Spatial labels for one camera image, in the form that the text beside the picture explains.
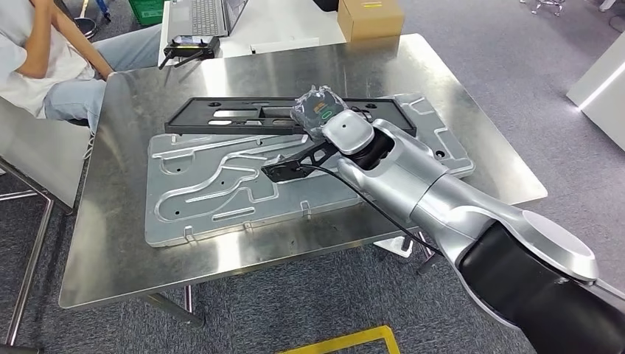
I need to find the white desk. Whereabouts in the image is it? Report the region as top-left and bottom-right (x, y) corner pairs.
(157, 0), (348, 67)

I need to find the white power strip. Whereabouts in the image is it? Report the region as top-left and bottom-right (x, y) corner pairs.
(373, 235), (415, 259)

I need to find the green plastic crate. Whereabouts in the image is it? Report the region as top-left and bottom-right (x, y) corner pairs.
(128, 0), (166, 28)

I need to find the white lit display plinth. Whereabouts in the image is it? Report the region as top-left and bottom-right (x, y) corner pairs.
(566, 31), (625, 153)

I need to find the brown cardboard box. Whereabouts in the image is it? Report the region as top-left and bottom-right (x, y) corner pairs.
(337, 0), (406, 44)

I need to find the black tool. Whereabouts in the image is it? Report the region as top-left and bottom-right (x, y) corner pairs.
(158, 35), (222, 70)

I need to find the stamped grey metal plate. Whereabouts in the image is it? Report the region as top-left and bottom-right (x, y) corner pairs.
(144, 92), (476, 249)

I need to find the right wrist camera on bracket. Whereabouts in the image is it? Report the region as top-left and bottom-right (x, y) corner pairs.
(261, 142), (341, 184)

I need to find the person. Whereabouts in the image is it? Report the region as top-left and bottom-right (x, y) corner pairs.
(0, 0), (163, 135)

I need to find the chrome chair base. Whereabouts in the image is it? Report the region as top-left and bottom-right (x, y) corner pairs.
(520, 0), (568, 16)

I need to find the long black plastic part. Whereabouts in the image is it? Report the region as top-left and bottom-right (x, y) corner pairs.
(164, 96), (419, 138)

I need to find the grey open laptop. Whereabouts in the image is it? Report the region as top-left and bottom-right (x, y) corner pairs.
(167, 0), (250, 44)

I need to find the stainless steel workbench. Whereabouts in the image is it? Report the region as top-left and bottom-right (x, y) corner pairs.
(58, 32), (549, 327)

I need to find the steel side table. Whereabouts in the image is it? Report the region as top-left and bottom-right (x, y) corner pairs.
(0, 95), (94, 354)

